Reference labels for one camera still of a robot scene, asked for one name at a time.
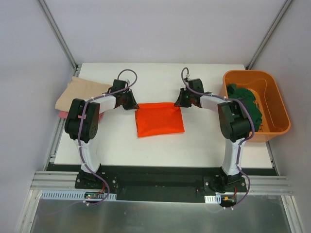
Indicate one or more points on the left white cable duct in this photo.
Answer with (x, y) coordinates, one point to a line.
(76, 195)

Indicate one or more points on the left aluminium frame post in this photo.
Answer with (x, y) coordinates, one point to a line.
(57, 33)

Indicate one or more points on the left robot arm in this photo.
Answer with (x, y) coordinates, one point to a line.
(82, 121)

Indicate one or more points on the orange plastic bin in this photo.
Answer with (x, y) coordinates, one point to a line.
(275, 120)

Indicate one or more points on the right white cable duct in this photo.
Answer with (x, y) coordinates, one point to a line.
(213, 199)

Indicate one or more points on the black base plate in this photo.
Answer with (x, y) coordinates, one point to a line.
(188, 195)

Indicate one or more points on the beige folded t-shirt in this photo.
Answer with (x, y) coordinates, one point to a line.
(81, 89)

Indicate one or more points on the orange t-shirt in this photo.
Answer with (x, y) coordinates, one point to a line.
(154, 119)

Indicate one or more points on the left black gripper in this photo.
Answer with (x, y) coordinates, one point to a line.
(129, 100)

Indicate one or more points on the green t-shirt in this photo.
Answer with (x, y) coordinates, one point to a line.
(249, 101)

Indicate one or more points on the pink folded t-shirt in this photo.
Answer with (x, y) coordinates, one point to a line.
(64, 115)

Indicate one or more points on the aluminium frame post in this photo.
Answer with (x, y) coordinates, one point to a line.
(270, 32)
(57, 33)

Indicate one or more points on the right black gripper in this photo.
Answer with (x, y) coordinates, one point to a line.
(184, 99)

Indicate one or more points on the right aluminium frame post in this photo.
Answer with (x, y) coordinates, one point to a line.
(270, 32)

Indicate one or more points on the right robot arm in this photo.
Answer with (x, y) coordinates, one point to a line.
(235, 122)

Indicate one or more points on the aluminium front rail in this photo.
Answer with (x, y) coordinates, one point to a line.
(257, 185)

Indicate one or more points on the white cable duct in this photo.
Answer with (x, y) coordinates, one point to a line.
(76, 195)
(213, 199)

